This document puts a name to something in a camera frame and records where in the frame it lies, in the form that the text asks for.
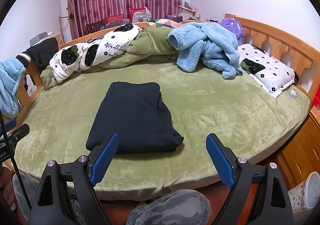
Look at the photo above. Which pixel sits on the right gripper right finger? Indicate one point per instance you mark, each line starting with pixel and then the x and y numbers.
pixel 271 204

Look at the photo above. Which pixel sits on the small blue round toy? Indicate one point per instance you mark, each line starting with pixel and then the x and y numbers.
pixel 292 93

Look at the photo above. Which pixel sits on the white black patterned pillow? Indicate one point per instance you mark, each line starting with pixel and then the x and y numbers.
pixel 271 74

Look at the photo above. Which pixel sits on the light blue fleece trousers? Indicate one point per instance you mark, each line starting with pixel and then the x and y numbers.
pixel 12 71

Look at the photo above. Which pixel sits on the dark clothes on footboard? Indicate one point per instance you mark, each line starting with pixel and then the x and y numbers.
pixel 40 54

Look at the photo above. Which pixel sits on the green plush blanket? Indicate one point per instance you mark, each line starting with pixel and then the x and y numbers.
pixel 150 45

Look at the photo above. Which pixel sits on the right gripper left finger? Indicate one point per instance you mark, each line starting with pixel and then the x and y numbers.
pixel 52 202

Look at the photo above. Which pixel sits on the colourful geometric cushion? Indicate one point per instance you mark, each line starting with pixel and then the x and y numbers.
pixel 170 22

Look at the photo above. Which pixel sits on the dark navy sweatshirt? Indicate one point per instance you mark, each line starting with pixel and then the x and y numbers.
pixel 138 115

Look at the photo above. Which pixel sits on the white star pattern bin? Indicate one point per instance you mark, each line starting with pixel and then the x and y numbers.
pixel 305 196

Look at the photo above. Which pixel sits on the light blue fleece garment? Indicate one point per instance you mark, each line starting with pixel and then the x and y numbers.
pixel 209 43

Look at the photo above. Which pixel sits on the wooden bed frame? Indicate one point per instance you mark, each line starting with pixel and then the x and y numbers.
pixel 305 60

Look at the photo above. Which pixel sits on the purple plush toy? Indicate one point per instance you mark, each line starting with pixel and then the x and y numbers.
pixel 235 27

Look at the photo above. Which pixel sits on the red chair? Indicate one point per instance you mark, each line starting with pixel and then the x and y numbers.
pixel 132 13

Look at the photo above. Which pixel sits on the wooden nightstand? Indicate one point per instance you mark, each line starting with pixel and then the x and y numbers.
pixel 300 156

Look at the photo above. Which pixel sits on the white black patterned quilt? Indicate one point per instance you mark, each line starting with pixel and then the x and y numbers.
pixel 82 56

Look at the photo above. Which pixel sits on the green plush bed sheet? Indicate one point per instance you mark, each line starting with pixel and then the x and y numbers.
pixel 241 113

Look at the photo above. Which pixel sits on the camouflage trouser leg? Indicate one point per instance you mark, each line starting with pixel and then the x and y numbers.
pixel 178 207

